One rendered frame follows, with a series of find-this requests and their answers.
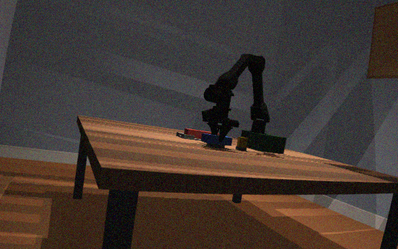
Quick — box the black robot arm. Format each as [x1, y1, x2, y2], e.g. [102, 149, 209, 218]
[202, 54, 270, 134]

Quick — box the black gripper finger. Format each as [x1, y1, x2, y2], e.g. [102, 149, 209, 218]
[218, 125, 233, 142]
[207, 123, 219, 135]

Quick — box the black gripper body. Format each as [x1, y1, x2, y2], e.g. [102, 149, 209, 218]
[202, 104, 239, 127]

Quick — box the blue rectangular plate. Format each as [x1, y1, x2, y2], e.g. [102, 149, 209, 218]
[201, 133, 233, 146]

